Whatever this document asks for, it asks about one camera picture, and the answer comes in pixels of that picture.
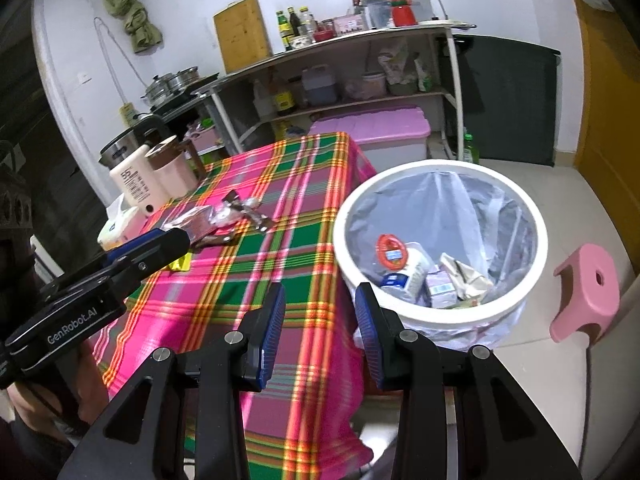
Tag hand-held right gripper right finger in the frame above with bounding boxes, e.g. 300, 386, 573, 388
352, 282, 583, 480

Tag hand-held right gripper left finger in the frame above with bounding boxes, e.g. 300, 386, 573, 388
57, 282, 287, 480

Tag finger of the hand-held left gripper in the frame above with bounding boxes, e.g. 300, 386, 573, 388
44, 228, 193, 311
37, 228, 168, 296

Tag clear plastic wrapper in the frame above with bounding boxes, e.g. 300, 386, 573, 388
207, 205, 241, 228

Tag white yogurt cup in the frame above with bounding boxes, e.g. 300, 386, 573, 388
382, 240, 436, 306

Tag blue labelled small carton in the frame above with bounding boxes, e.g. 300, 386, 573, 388
425, 267, 458, 308

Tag orange round lid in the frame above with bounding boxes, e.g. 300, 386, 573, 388
376, 233, 411, 268

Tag white round trash bin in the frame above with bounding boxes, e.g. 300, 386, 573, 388
332, 159, 550, 351

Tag cream paper food wrapper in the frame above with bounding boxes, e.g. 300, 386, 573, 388
440, 252, 493, 306

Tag translucent plastic bin liner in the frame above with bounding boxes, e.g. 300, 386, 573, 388
347, 172, 533, 351

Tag person's left hand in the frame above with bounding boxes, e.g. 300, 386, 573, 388
7, 347, 108, 441

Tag white tissue pack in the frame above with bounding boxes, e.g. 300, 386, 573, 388
97, 195, 151, 251

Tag white thermos dispenser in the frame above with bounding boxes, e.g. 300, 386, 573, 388
109, 144, 171, 218

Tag pink green plaid tablecloth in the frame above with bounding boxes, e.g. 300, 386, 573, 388
87, 131, 378, 480

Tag steel electric pot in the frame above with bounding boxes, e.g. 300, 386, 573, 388
98, 115, 166, 168

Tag pink plastic basket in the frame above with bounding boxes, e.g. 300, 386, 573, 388
187, 120, 223, 153

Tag stainless steel pots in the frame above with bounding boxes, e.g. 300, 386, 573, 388
147, 72, 221, 111

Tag steel cooking pot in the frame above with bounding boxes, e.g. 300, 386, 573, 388
167, 66, 201, 92

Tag yellow oil bottle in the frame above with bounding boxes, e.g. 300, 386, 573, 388
274, 120, 306, 141

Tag white plastic jug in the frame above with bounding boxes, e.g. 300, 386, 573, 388
251, 79, 277, 120

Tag yellow labelled bottle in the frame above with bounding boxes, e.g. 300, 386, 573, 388
272, 80, 296, 113

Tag pink lidded storage box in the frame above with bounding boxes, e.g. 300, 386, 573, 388
307, 105, 432, 173

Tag pink plastic stool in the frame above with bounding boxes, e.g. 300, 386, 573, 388
550, 243, 621, 343

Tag wooden cutting board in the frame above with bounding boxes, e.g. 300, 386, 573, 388
213, 0, 273, 75

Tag green hanging cloth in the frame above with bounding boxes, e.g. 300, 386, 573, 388
96, 0, 163, 55

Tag green glass sauce bottle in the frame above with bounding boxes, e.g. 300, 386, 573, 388
276, 10, 295, 52

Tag small green bottle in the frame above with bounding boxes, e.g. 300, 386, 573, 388
415, 52, 433, 92

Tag crumpled plastic bag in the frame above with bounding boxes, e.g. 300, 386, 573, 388
377, 42, 418, 96

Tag clear glass bottle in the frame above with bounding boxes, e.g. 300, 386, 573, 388
298, 6, 318, 43

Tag black fabric panel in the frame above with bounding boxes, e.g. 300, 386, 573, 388
440, 34, 562, 167

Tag white kitchen shelf unit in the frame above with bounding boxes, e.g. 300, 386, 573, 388
192, 19, 476, 161

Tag yellow wooden door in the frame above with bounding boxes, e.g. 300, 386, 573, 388
572, 0, 640, 276

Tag clear plastic storage box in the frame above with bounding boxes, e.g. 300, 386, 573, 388
360, 0, 433, 28

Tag red flask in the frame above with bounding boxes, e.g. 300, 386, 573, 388
390, 0, 418, 28

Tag thin hanging cord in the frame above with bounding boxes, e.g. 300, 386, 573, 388
94, 17, 137, 111

